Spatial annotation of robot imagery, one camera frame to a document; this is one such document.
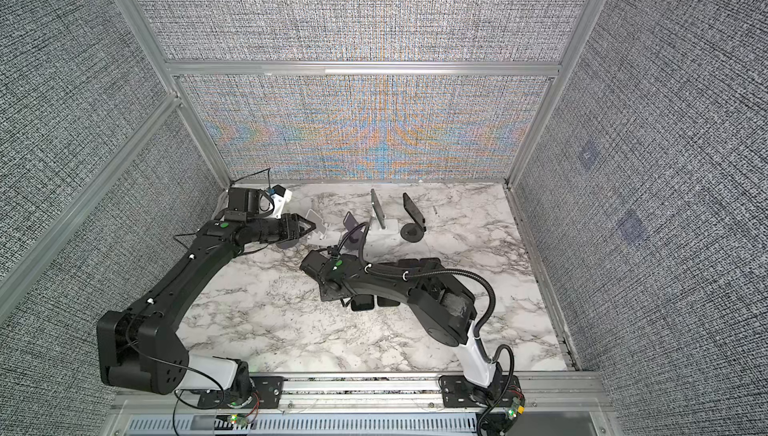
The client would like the aluminium front rail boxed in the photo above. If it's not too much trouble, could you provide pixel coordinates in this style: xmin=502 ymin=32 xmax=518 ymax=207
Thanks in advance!
xmin=101 ymin=371 xmax=623 ymax=435

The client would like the large black phone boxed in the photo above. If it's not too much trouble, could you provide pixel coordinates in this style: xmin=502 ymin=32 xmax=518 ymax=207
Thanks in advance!
xmin=415 ymin=258 xmax=443 ymax=272

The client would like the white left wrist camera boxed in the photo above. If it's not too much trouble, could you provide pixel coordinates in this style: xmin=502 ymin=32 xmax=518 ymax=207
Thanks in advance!
xmin=266 ymin=185 xmax=293 ymax=219

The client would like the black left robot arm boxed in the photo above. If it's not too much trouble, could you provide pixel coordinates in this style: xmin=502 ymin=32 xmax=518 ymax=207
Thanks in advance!
xmin=96 ymin=187 xmax=316 ymax=405

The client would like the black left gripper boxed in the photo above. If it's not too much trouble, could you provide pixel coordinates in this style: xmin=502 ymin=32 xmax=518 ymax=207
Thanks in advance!
xmin=249 ymin=213 xmax=317 ymax=244

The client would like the black corrugated cable conduit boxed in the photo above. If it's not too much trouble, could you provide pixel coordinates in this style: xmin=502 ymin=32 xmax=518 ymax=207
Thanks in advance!
xmin=335 ymin=221 xmax=516 ymax=413

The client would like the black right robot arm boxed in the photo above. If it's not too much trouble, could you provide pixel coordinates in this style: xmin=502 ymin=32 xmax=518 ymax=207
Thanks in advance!
xmin=300 ymin=250 xmax=500 ymax=391

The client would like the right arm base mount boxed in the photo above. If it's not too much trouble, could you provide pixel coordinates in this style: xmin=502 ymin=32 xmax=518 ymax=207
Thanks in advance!
xmin=438 ymin=371 xmax=526 ymax=416

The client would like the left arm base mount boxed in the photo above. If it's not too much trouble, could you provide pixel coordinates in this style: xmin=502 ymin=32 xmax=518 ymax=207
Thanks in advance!
xmin=192 ymin=376 xmax=285 ymax=410

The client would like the round grey stand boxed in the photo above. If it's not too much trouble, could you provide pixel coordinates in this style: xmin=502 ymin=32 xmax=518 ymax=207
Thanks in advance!
xmin=340 ymin=211 xmax=367 ymax=251
xmin=275 ymin=239 xmax=299 ymax=250

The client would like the black fabric phone stand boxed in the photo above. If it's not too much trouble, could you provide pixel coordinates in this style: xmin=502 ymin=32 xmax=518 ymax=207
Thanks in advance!
xmin=400 ymin=193 xmax=427 ymax=243

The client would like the silver metal phone stand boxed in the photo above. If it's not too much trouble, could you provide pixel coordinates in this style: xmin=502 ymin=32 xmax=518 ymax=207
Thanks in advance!
xmin=371 ymin=218 xmax=401 ymax=235

